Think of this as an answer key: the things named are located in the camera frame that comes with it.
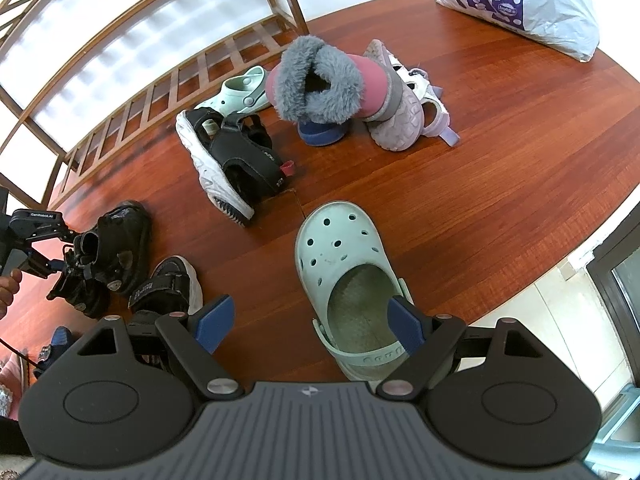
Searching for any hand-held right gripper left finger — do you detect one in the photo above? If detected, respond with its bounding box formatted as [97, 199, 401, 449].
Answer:
[75, 295, 246, 401]

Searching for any dark framed glass door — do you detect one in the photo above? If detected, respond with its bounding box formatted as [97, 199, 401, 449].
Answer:
[582, 210, 640, 376]

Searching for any light blue stool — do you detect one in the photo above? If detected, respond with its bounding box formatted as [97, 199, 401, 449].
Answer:
[595, 385, 640, 461]

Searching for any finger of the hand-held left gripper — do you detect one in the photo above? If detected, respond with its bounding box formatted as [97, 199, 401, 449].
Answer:
[22, 251, 68, 280]
[7, 209, 77, 245]

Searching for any black strap sandal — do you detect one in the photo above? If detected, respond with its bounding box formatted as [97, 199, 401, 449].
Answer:
[176, 107, 297, 227]
[125, 256, 204, 368]

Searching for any person's left hand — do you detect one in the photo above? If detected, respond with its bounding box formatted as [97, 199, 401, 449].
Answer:
[0, 269, 23, 322]

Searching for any black cable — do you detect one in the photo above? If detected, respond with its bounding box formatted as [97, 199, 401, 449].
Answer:
[0, 335, 38, 361]

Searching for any mint green clog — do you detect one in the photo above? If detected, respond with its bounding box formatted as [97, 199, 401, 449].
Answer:
[295, 201, 417, 382]
[194, 66, 272, 115]

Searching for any purple mesh sneaker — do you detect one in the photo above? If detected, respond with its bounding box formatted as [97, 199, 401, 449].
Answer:
[362, 40, 461, 152]

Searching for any white printed plastic bag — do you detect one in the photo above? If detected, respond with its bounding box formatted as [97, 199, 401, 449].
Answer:
[434, 0, 601, 63]

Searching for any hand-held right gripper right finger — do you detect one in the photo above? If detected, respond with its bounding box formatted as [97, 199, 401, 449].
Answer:
[375, 295, 546, 401]

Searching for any black lace-up boot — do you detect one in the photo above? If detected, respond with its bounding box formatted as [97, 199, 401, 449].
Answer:
[46, 200, 152, 320]

